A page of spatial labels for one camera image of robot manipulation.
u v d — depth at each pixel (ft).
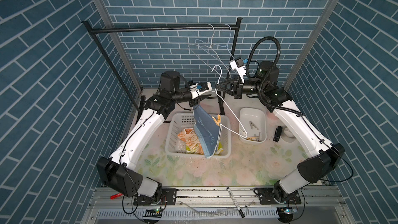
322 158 1.32
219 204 2.41
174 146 2.90
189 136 2.87
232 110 3.51
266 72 1.63
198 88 1.82
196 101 2.03
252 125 3.25
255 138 3.08
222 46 2.39
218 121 2.02
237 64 1.80
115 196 2.47
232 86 1.89
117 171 1.26
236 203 2.34
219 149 2.80
